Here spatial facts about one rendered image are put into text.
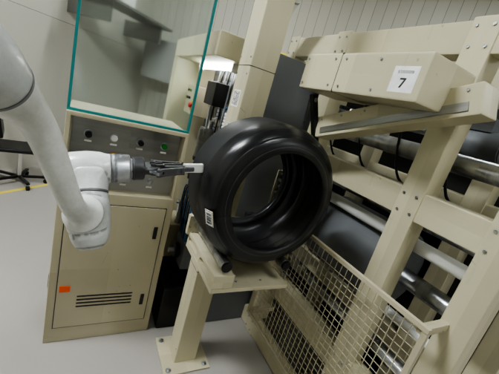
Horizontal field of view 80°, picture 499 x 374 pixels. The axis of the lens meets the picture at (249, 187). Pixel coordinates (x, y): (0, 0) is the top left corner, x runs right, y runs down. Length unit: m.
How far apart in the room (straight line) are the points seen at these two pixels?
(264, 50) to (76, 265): 1.39
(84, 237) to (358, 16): 4.43
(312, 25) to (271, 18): 3.44
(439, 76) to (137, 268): 1.65
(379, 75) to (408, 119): 0.18
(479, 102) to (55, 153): 1.10
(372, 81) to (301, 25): 3.75
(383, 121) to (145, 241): 1.32
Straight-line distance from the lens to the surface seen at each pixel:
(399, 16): 4.83
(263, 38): 1.39
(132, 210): 1.67
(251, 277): 1.34
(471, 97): 1.12
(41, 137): 0.69
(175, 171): 1.00
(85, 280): 1.86
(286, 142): 1.05
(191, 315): 1.79
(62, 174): 0.75
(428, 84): 1.07
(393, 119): 1.23
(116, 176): 0.98
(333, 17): 4.83
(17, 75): 0.53
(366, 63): 1.21
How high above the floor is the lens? 1.50
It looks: 15 degrees down
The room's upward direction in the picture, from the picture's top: 16 degrees clockwise
